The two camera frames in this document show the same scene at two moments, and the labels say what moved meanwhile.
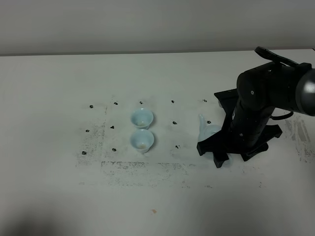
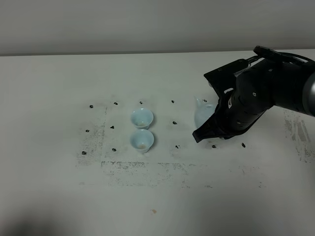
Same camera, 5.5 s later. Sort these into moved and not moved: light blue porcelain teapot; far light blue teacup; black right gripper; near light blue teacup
Moved: light blue porcelain teapot; black right gripper
Not moved: near light blue teacup; far light blue teacup
